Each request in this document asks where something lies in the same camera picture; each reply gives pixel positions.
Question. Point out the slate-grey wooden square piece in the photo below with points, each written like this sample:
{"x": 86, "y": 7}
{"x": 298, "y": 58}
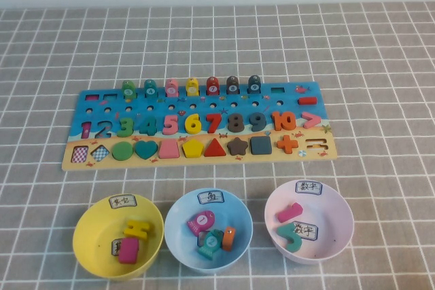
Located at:
{"x": 261, "y": 145}

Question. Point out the brown wooden number 8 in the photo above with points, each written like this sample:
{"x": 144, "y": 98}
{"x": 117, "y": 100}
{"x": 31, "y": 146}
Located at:
{"x": 235, "y": 123}

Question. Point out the green wooden circle piece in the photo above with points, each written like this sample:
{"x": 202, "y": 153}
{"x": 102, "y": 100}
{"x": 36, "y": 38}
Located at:
{"x": 122, "y": 150}

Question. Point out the magenta wooden rectangle piece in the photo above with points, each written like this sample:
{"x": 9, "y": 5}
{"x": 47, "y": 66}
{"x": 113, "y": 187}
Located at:
{"x": 129, "y": 251}

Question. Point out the magenta wooden fish piece 1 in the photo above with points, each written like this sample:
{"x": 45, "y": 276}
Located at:
{"x": 202, "y": 220}

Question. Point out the yellow wooden pentagon piece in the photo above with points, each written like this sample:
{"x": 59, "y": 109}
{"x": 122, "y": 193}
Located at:
{"x": 192, "y": 149}

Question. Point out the red wooden fish piece 7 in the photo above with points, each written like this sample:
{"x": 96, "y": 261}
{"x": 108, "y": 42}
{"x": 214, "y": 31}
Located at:
{"x": 213, "y": 87}

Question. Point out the pink wooden fish piece 5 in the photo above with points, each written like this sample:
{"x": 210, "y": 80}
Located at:
{"x": 172, "y": 89}

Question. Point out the green wooden number 3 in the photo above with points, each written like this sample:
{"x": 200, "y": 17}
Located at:
{"x": 129, "y": 131}

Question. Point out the teal wooden heart piece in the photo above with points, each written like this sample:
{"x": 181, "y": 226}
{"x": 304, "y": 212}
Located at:
{"x": 146, "y": 149}

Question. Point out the yellow plastic bowl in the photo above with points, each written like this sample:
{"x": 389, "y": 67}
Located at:
{"x": 95, "y": 235}

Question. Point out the teal wooden fish piece 4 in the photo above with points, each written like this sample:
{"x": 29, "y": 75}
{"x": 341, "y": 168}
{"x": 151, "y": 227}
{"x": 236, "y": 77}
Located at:
{"x": 150, "y": 90}

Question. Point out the magenta wooden number 1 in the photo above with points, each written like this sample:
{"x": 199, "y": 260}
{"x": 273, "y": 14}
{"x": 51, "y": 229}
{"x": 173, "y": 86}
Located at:
{"x": 289, "y": 212}

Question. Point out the red wooden triangle piece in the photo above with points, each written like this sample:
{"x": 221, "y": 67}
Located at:
{"x": 215, "y": 150}

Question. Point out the orange wooden plus sign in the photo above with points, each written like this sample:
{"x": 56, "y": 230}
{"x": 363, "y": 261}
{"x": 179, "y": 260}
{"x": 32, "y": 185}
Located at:
{"x": 287, "y": 144}

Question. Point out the yellow wooden equals sign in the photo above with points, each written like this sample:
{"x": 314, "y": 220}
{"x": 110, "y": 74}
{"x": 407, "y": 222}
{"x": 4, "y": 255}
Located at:
{"x": 139, "y": 225}

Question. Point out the blue plastic bowl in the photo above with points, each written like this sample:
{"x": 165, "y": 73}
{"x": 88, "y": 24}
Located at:
{"x": 176, "y": 232}

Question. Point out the pink plastic bowl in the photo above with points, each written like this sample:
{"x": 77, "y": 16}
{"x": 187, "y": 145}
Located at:
{"x": 329, "y": 222}

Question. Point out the slate-grey wooden fish piece 9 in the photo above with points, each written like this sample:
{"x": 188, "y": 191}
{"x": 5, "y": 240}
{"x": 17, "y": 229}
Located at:
{"x": 254, "y": 85}

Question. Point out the teal wooden fish piece 2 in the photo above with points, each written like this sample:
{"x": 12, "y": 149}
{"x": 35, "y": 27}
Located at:
{"x": 210, "y": 244}

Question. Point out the brown wooden fish piece 8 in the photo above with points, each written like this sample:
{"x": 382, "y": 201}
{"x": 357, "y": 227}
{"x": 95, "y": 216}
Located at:
{"x": 233, "y": 86}

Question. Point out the teal wooden number 4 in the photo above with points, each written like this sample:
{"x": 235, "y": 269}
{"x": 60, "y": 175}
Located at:
{"x": 151, "y": 127}

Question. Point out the brown wooden star piece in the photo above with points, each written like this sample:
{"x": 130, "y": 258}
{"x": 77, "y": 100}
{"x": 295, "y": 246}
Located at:
{"x": 237, "y": 146}

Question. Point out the orange wooden number 10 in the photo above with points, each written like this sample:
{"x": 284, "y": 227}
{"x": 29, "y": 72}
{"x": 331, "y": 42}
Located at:
{"x": 277, "y": 121}

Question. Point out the colourful wooden puzzle board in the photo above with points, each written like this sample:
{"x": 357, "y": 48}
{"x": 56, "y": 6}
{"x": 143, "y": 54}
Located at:
{"x": 289, "y": 100}

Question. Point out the pink wooden greater-than sign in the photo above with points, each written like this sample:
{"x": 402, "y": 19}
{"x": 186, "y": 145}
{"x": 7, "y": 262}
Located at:
{"x": 316, "y": 120}

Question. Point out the orange wooden fish piece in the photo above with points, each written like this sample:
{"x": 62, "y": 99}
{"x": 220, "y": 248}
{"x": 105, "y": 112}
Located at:
{"x": 228, "y": 239}

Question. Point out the red wooden minus sign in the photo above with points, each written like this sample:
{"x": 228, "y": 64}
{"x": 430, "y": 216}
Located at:
{"x": 307, "y": 100}

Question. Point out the red wooden number 7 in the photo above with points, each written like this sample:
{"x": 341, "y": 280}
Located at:
{"x": 214, "y": 117}

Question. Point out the green wooden fish piece 3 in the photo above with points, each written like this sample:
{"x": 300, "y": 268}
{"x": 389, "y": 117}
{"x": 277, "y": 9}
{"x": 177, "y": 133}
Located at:
{"x": 129, "y": 92}

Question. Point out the pink wooden number 5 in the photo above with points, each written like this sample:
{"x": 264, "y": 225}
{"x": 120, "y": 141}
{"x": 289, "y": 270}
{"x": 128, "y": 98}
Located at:
{"x": 175, "y": 127}

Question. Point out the yellow wooden number 6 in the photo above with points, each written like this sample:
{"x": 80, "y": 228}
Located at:
{"x": 188, "y": 123}

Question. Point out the pink wooden trapezoid piece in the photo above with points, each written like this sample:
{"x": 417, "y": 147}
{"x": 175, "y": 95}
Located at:
{"x": 169, "y": 150}

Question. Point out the slate-grey wooden number 9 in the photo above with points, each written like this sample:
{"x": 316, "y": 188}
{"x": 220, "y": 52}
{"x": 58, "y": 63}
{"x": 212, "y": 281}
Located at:
{"x": 262, "y": 122}

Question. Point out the yellow wooden fish piece 6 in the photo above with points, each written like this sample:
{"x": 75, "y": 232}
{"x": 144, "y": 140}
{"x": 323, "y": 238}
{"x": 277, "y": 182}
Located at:
{"x": 192, "y": 89}

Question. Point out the teal wooden number 2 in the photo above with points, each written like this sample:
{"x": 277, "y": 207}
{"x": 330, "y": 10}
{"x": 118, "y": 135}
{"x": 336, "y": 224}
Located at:
{"x": 295, "y": 240}

